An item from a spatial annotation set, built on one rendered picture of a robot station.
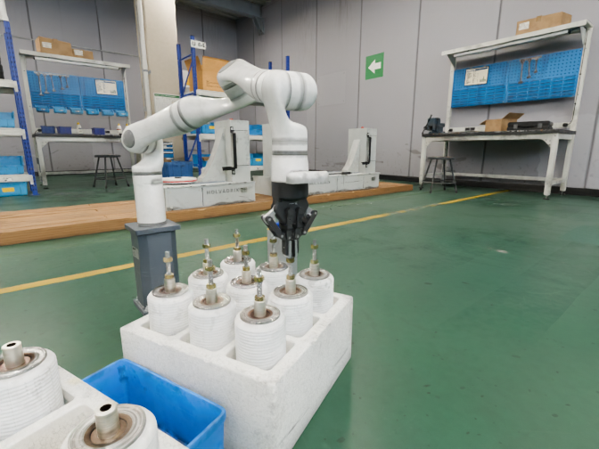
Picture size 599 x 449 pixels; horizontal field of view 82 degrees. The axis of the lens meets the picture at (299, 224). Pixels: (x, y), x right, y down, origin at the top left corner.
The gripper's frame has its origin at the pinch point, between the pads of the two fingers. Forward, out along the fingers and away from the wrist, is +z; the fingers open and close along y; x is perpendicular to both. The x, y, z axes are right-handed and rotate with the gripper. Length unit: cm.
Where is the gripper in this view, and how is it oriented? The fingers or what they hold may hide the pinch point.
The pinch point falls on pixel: (290, 248)
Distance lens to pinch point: 72.3
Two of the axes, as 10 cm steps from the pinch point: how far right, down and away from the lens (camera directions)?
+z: 0.0, 9.8, 2.2
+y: -8.2, 1.3, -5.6
